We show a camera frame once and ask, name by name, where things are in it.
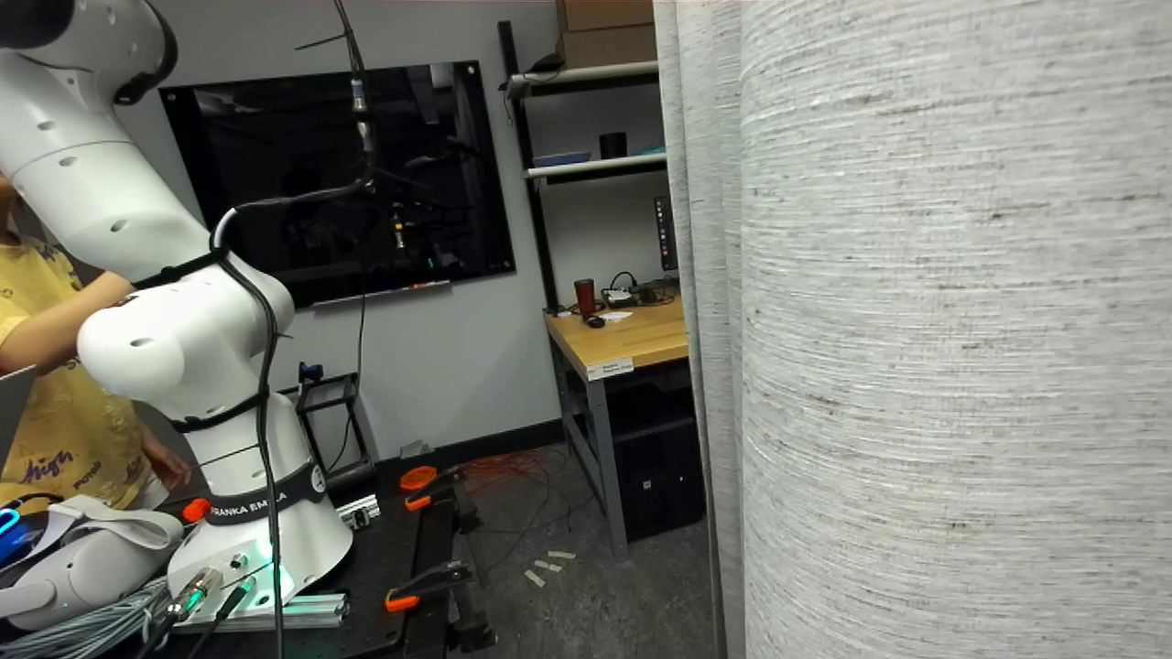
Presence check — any grey woven curtain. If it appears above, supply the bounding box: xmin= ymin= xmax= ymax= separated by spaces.
xmin=651 ymin=0 xmax=1172 ymax=659

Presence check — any wooden top workbench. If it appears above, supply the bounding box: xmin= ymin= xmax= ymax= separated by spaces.
xmin=542 ymin=293 xmax=697 ymax=557

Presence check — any black computer tower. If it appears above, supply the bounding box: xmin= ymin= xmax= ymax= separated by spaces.
xmin=611 ymin=414 xmax=710 ymax=544

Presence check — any black metal shelf unit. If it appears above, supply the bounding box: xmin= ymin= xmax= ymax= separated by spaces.
xmin=495 ymin=20 xmax=674 ymax=316

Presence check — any brown cardboard box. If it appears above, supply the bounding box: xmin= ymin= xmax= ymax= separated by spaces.
xmin=558 ymin=0 xmax=659 ymax=75

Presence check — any person in yellow shirt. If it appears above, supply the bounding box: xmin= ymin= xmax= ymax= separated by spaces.
xmin=0 ymin=177 xmax=174 ymax=518

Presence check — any grey fabric bag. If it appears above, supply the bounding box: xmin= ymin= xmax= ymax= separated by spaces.
xmin=0 ymin=490 xmax=188 ymax=635

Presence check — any blue plastic object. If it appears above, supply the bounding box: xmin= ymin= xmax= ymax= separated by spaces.
xmin=0 ymin=504 xmax=30 ymax=569

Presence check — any power strip with cables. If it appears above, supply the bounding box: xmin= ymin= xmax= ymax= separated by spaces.
xmin=603 ymin=267 xmax=682 ymax=310

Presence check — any orange handled bar clamp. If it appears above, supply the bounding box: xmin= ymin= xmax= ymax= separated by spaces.
xmin=381 ymin=557 xmax=475 ymax=619
xmin=397 ymin=460 xmax=483 ymax=519

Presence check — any black wire frame stand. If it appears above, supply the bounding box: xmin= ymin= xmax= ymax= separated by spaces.
xmin=293 ymin=364 xmax=381 ymax=483

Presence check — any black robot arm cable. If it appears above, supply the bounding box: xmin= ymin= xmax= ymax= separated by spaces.
xmin=209 ymin=181 xmax=369 ymax=659

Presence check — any black glass wall board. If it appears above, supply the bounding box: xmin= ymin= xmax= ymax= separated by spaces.
xmin=157 ymin=60 xmax=519 ymax=316

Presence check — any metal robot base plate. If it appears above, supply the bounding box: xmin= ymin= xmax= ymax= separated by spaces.
xmin=166 ymin=544 xmax=350 ymax=638

